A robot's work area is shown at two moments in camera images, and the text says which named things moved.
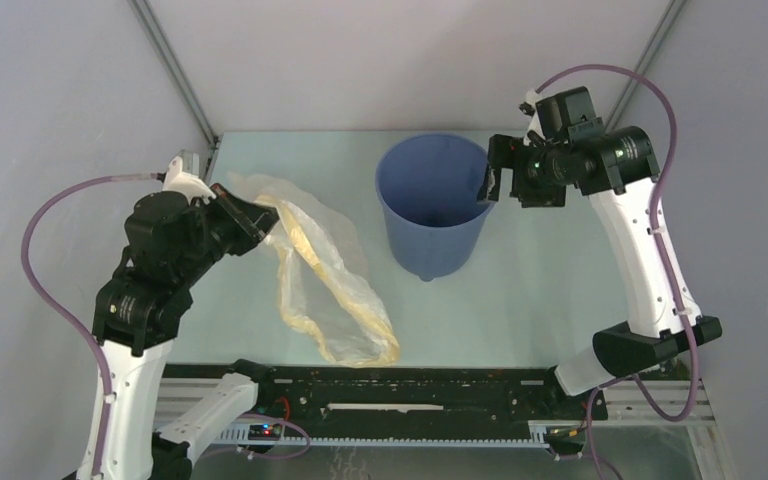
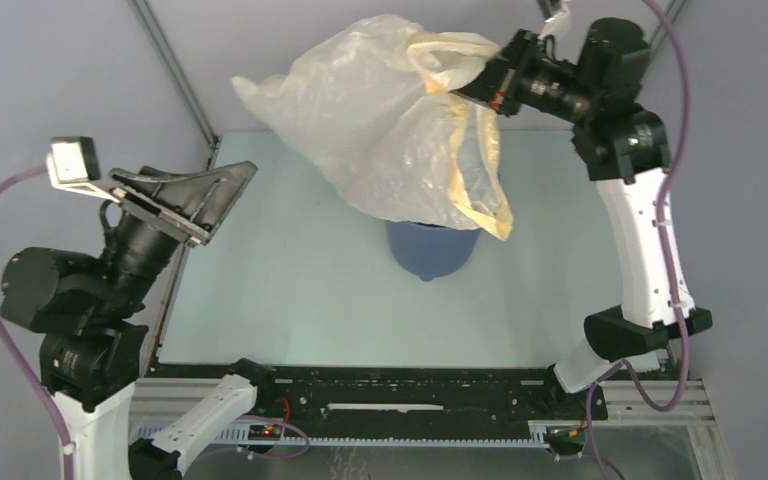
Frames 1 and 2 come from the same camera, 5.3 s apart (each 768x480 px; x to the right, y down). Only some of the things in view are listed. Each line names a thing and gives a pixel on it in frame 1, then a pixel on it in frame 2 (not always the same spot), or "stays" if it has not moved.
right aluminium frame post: x=663 y=27 stays
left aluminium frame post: x=175 y=65 stays
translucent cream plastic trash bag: x=327 y=289 -> x=372 y=101
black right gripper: x=508 y=152 -> x=499 y=82
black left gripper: x=255 y=220 -> x=199 y=202
